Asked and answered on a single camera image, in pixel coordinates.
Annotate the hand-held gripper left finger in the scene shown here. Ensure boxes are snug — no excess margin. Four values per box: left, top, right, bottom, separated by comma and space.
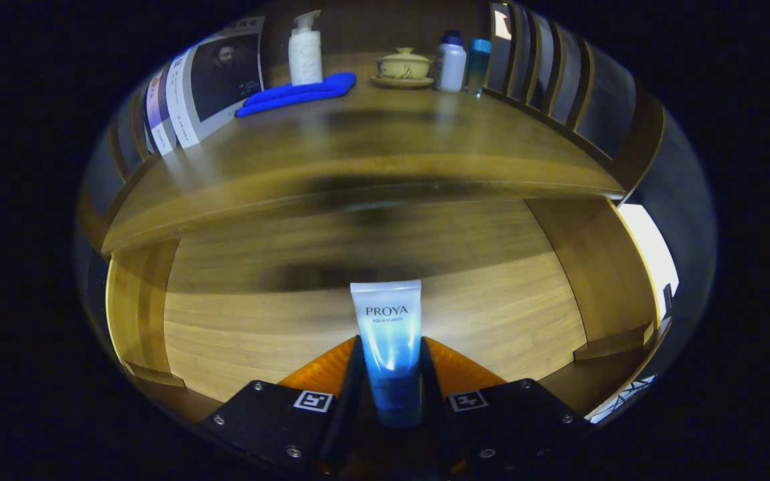
195, 335, 364, 478

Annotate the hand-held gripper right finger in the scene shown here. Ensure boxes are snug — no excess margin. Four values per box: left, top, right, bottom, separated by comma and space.
420, 336, 590, 478

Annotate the blue white cosmetic tube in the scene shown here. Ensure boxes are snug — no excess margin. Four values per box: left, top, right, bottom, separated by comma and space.
350, 279, 424, 428

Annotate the wooden drawer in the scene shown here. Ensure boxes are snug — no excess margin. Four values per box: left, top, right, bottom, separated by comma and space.
104, 197, 673, 428

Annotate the white grey drawer unit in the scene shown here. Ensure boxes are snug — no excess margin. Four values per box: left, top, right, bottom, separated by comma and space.
586, 204, 680, 425

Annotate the wooden countertop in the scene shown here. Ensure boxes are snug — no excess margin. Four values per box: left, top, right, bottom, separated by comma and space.
101, 52, 626, 256

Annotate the yellow saucer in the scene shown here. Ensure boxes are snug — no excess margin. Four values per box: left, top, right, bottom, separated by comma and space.
370, 75, 435, 90

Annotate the blue folded cloth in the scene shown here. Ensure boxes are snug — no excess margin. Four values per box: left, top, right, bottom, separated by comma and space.
235, 72, 358, 118

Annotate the white bottle dark blue cap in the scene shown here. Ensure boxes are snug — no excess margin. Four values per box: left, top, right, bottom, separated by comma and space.
436, 29, 467, 94

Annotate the yellow lidded teacup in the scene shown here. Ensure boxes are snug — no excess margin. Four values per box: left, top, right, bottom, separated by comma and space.
376, 47, 432, 81

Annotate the teal bottle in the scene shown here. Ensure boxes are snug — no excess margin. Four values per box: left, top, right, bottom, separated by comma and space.
467, 38, 493, 99

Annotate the white pump bottle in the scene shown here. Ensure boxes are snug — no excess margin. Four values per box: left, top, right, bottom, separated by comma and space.
288, 9, 324, 87

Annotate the purple book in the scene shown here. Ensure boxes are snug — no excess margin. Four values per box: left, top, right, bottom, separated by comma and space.
144, 63, 177, 156

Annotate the thick white book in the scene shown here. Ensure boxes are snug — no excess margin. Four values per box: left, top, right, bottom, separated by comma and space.
166, 17, 267, 149

